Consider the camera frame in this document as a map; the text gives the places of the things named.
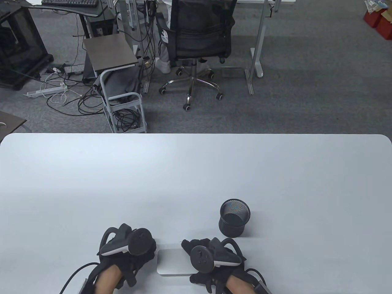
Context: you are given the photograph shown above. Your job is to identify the person's right hand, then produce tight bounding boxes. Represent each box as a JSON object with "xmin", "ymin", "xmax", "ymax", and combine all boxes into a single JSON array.
[{"xmin": 181, "ymin": 237, "xmax": 245, "ymax": 293}]

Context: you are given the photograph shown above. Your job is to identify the person's left hand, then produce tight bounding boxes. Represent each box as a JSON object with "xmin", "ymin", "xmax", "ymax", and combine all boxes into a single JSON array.
[{"xmin": 89, "ymin": 224, "xmax": 157, "ymax": 288}]

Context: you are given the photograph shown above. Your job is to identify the silver metal sliding box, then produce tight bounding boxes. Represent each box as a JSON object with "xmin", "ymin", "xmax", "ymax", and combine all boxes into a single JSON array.
[{"xmin": 156, "ymin": 248, "xmax": 199, "ymax": 277}]

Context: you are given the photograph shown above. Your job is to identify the person's left forearm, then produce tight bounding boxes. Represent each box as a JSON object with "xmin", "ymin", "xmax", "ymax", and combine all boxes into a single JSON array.
[{"xmin": 93, "ymin": 265, "xmax": 124, "ymax": 294}]

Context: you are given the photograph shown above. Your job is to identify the person's right forearm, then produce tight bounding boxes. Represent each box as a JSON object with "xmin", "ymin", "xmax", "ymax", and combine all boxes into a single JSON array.
[{"xmin": 225, "ymin": 274, "xmax": 254, "ymax": 294}]

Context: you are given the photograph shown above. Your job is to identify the red box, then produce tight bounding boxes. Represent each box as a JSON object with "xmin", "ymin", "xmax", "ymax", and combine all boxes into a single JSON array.
[
  {"xmin": 364, "ymin": 9, "xmax": 383, "ymax": 28},
  {"xmin": 376, "ymin": 11, "xmax": 392, "ymax": 40}
]

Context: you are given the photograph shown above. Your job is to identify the black round hand tracker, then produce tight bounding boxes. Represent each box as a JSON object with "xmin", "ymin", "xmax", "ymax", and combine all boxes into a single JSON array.
[
  {"xmin": 99, "ymin": 224, "xmax": 153, "ymax": 257},
  {"xmin": 190, "ymin": 237, "xmax": 247, "ymax": 273}
]

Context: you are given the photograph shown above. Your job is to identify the black mesh pen holder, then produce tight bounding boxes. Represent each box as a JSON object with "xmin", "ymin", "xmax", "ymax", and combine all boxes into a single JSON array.
[{"xmin": 219, "ymin": 198, "xmax": 251, "ymax": 238}]

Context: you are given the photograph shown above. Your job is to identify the white metal cart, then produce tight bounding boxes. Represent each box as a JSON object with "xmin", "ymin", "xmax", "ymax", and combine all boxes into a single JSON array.
[{"xmin": 100, "ymin": 65, "xmax": 147, "ymax": 134}]

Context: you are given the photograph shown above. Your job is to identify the dark grey cloth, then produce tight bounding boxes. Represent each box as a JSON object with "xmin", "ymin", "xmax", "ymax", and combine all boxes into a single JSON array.
[{"xmin": 101, "ymin": 66, "xmax": 141, "ymax": 103}]

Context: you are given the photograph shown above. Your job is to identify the dark brown table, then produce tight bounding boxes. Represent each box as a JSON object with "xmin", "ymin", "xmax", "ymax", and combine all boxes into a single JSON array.
[{"xmin": 0, "ymin": 111, "xmax": 27, "ymax": 141}]

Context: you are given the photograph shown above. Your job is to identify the white power strip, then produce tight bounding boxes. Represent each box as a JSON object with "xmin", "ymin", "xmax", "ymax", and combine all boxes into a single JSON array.
[{"xmin": 24, "ymin": 85, "xmax": 68, "ymax": 98}]

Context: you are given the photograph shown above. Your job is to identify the brown top side table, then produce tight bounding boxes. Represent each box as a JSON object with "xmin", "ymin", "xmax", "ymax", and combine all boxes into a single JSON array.
[{"xmin": 83, "ymin": 33, "xmax": 140, "ymax": 77}]

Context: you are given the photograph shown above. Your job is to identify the black mesh office chair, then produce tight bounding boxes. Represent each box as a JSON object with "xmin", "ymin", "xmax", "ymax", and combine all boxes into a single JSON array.
[{"xmin": 156, "ymin": 0, "xmax": 238, "ymax": 111}]

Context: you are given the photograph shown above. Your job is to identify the white standing desk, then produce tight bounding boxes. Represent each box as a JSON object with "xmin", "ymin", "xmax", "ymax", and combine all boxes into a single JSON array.
[{"xmin": 116, "ymin": 0, "xmax": 296, "ymax": 95}]

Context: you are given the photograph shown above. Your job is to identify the black computer tower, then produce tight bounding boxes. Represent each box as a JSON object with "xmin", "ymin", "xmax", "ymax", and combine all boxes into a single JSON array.
[{"xmin": 87, "ymin": 17, "xmax": 118, "ymax": 39}]

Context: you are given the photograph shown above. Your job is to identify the black cabinet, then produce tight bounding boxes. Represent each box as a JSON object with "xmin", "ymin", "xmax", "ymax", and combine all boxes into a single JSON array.
[{"xmin": 0, "ymin": 6, "xmax": 54, "ymax": 90}]

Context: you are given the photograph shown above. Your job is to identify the black desk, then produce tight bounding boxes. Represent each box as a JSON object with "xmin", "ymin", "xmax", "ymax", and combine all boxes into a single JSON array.
[{"xmin": 26, "ymin": 0, "xmax": 107, "ymax": 83}]

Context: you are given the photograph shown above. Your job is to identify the black keyboard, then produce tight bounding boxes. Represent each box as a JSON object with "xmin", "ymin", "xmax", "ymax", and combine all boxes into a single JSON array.
[{"xmin": 41, "ymin": 0, "xmax": 99, "ymax": 7}]

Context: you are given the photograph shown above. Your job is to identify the black glove cable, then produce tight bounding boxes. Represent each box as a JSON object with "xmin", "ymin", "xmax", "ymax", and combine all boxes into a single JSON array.
[
  {"xmin": 245, "ymin": 268, "xmax": 267, "ymax": 285},
  {"xmin": 60, "ymin": 262, "xmax": 100, "ymax": 294}
]

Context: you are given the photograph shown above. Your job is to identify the coiled black cables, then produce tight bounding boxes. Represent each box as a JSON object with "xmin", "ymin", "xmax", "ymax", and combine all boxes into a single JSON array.
[{"xmin": 112, "ymin": 109, "xmax": 141, "ymax": 130}]

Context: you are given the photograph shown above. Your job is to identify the black floor cable bundle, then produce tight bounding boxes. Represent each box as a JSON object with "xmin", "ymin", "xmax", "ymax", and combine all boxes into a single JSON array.
[{"xmin": 46, "ymin": 83, "xmax": 106, "ymax": 116}]

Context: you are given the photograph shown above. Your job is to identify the white floor cable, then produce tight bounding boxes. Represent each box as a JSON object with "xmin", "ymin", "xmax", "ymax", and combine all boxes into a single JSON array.
[{"xmin": 46, "ymin": 89, "xmax": 68, "ymax": 105}]

